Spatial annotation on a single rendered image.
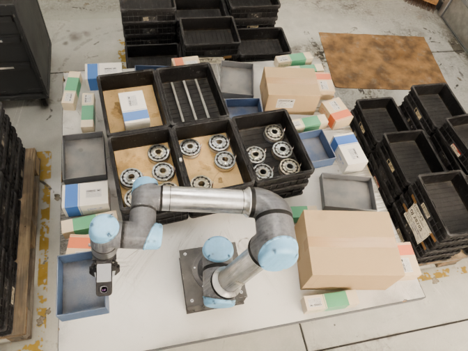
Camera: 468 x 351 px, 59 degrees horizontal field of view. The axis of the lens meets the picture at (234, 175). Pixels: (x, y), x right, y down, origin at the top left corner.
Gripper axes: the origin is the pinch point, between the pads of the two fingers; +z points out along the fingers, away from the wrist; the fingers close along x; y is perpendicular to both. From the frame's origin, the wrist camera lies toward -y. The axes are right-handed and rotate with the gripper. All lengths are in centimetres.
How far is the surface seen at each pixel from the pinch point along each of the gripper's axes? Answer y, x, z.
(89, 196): 52, 7, 34
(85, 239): 30.7, 8.4, 35.7
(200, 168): 59, -44, 23
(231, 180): 51, -57, 21
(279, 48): 195, -130, 56
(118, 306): 2.6, -5.1, 41.5
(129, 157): 69, -11, 27
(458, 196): 47, -204, 36
